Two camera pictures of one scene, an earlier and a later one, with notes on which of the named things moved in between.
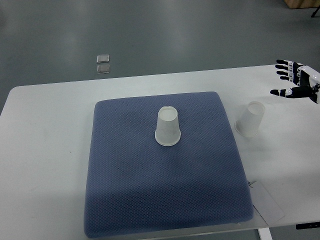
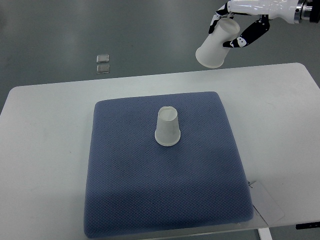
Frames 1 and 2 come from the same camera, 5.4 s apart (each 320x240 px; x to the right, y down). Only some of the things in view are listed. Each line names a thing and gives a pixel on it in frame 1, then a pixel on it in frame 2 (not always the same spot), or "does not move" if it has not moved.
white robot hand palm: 300,92 → 284,10
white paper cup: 248,125 → 212,53
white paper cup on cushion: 167,133 does not move
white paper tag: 264,204 does not move
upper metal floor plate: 103,58 does not move
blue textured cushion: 163,161 does not move
